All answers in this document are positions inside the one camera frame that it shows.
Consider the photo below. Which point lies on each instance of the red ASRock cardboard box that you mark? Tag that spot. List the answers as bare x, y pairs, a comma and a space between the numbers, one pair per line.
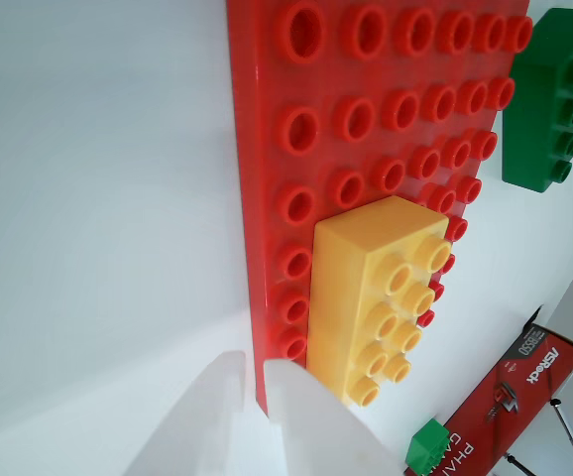
514, 387

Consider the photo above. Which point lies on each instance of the large green lego brick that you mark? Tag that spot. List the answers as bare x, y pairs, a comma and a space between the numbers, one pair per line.
534, 124

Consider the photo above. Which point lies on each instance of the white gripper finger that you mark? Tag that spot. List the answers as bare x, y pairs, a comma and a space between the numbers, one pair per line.
316, 431
207, 411

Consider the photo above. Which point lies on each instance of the small green lego brick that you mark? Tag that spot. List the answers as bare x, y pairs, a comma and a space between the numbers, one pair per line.
425, 443

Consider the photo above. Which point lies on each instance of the yellow lego brick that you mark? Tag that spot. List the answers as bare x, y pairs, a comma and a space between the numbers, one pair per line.
341, 277

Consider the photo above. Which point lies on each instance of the red lego baseplate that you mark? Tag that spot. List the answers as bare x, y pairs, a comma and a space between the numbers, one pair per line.
266, 149

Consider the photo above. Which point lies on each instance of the black metal tripod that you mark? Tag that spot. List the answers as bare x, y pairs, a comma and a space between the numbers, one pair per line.
567, 431

